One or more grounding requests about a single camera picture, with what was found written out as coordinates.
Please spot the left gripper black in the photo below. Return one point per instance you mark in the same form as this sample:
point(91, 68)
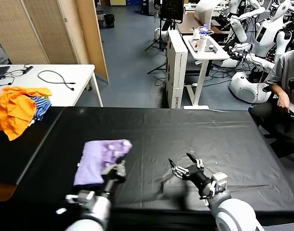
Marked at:
point(113, 181)

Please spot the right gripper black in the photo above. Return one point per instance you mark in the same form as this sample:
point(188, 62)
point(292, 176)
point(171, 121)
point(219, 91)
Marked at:
point(197, 176)

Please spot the lavender t-shirt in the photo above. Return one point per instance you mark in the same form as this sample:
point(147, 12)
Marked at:
point(96, 158)

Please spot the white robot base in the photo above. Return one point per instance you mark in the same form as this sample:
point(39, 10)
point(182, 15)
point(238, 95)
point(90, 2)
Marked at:
point(244, 87)

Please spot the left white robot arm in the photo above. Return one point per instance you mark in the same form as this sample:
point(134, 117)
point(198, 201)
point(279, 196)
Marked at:
point(94, 214)

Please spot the black table cover sheet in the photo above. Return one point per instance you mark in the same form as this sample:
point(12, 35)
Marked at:
point(209, 134)

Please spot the tall white cardboard box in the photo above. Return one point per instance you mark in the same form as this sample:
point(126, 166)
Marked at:
point(177, 72)

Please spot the blue striped garment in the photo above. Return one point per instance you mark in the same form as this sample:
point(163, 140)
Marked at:
point(42, 107)

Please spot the white table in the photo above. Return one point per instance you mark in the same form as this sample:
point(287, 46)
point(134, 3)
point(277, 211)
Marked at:
point(72, 74)

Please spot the white height-adjustable desk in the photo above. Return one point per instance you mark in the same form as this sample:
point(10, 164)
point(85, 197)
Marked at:
point(201, 57)

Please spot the orange garment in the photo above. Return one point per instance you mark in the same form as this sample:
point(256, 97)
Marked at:
point(13, 110)

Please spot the white tumbler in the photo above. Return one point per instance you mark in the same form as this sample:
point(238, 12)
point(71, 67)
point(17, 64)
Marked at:
point(201, 45)

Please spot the white cup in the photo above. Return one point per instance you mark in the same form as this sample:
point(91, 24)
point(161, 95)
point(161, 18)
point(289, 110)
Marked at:
point(196, 34)

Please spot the black tripod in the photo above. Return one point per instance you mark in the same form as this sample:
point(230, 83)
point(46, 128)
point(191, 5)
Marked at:
point(159, 36)

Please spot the wooden panel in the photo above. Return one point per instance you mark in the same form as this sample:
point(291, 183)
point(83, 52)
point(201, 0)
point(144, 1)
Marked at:
point(94, 36)

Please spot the clear water bottle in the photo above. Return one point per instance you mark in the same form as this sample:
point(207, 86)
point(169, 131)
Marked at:
point(204, 30)

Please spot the seated person grey shirt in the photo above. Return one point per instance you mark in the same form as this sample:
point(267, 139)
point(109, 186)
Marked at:
point(285, 67)

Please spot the brown desk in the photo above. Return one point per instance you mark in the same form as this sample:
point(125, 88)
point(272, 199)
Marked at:
point(186, 26)

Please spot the black bin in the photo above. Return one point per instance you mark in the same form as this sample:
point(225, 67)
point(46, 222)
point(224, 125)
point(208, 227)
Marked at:
point(109, 21)

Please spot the white humanoid robot dark chest-panel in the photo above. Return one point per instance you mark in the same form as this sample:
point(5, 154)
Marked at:
point(267, 36)

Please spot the black monitor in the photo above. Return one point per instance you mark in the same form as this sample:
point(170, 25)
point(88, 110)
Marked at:
point(171, 9)

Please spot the beige pegboard partition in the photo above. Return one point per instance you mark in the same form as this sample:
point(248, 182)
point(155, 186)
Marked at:
point(29, 31)

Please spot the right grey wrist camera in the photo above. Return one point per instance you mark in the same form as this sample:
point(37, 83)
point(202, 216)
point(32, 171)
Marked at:
point(220, 183)

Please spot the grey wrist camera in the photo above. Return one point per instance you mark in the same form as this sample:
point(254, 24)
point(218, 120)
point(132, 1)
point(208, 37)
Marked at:
point(220, 183)
point(83, 197)

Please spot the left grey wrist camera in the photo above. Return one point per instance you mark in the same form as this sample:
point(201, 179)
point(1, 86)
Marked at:
point(83, 197)

